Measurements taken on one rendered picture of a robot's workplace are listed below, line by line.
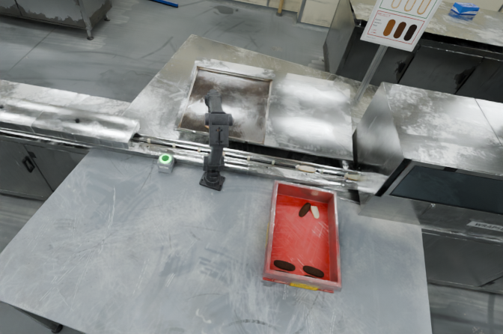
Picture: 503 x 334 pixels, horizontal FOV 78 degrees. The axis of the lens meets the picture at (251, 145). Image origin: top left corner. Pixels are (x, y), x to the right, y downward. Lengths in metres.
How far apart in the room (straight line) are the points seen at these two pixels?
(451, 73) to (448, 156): 2.18
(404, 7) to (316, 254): 1.44
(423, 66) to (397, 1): 1.52
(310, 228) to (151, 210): 0.78
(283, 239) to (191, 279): 0.45
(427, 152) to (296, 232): 0.69
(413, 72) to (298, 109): 1.79
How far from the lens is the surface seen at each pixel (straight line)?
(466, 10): 4.18
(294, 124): 1.90
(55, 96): 2.27
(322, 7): 4.94
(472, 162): 1.61
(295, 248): 1.55
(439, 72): 3.62
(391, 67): 3.43
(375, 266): 1.67
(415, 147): 1.49
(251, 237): 1.53
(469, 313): 2.93
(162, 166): 1.67
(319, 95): 2.10
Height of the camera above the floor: 2.20
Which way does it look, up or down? 48 degrees down
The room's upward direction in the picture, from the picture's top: 12 degrees clockwise
